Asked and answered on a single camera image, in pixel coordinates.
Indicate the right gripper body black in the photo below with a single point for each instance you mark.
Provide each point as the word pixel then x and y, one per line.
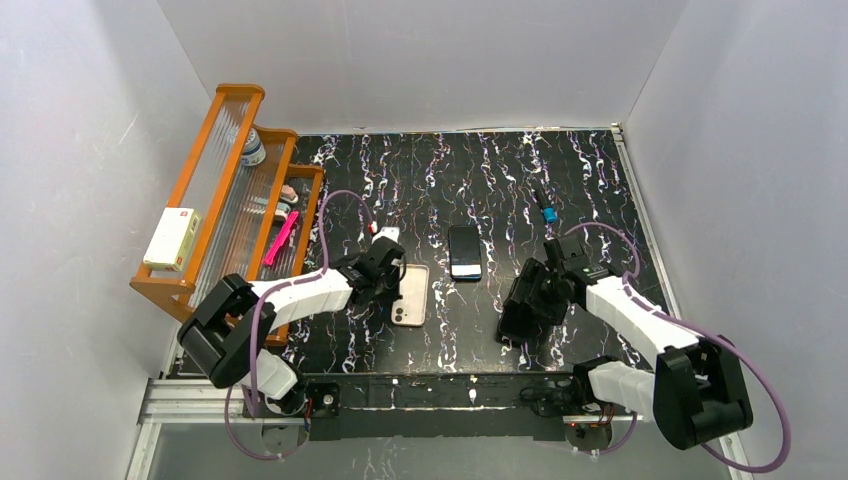
pixel 523 304

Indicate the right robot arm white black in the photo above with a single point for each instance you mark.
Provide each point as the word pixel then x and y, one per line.
pixel 694 389

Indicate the small pink white item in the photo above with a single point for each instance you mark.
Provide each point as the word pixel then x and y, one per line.
pixel 288 194

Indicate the black phone case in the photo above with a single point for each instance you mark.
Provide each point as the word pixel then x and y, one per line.
pixel 464 253

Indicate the beige phone case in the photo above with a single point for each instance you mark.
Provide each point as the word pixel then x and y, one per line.
pixel 410 309

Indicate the orange wooden shelf rack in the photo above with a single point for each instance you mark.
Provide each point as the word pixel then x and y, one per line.
pixel 236 203

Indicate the blue black marker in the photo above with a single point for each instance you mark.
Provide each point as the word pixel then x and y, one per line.
pixel 545 206

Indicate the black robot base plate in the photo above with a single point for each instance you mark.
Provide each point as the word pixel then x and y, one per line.
pixel 538 405

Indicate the white blue bottle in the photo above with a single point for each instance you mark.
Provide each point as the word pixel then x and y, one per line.
pixel 253 152

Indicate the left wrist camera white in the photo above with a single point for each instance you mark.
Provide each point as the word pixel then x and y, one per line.
pixel 386 233

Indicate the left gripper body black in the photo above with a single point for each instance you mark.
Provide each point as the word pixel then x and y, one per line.
pixel 387 258

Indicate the white red box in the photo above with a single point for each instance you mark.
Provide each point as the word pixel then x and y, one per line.
pixel 172 240

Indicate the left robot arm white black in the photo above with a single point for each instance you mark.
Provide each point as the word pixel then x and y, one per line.
pixel 226 333

